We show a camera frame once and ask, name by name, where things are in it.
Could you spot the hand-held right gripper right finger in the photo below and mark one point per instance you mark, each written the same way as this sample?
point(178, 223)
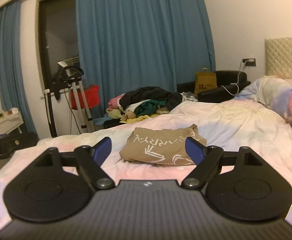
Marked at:
point(194, 151)

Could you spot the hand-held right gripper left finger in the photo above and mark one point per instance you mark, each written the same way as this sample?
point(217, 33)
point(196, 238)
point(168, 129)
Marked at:
point(102, 151)

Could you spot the tan khaki trousers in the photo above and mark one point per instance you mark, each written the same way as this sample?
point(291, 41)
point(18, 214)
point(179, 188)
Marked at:
point(156, 145)

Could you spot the pile of mixed clothes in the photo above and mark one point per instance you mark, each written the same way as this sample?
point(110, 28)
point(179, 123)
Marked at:
point(148, 93)

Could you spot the white dressing table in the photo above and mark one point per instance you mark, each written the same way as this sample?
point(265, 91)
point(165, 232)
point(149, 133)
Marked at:
point(3, 126)

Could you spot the row of cosmetic bottles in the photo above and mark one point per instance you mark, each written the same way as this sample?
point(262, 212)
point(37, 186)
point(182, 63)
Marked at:
point(0, 116)

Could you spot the pastel bed cover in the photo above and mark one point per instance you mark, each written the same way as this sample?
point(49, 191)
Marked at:
point(236, 135)

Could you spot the standing garment steamer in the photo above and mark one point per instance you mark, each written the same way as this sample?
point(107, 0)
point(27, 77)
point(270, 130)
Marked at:
point(84, 105)

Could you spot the red cloth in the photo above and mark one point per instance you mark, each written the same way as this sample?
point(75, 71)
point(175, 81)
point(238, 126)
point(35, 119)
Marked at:
point(92, 96)

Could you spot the brown paper bag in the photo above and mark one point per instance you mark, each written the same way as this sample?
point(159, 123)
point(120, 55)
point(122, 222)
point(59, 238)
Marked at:
point(206, 82)

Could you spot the narrow blue curtain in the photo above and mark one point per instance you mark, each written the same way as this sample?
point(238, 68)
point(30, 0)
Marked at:
point(10, 67)

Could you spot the black sofa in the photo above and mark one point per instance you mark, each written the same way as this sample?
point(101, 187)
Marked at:
point(226, 76)

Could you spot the pastel pillow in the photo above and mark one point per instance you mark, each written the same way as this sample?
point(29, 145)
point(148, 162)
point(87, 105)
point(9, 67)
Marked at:
point(273, 92)

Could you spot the wide blue curtain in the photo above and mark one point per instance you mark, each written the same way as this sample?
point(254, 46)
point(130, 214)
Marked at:
point(141, 35)

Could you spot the dark window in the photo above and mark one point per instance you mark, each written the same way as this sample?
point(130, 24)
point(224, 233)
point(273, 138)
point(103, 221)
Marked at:
point(58, 30)

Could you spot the quilted cream headboard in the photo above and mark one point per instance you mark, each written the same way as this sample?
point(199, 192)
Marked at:
point(286, 55)

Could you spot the wall socket with charger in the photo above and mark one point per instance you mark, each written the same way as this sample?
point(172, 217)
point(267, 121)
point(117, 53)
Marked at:
point(251, 62)

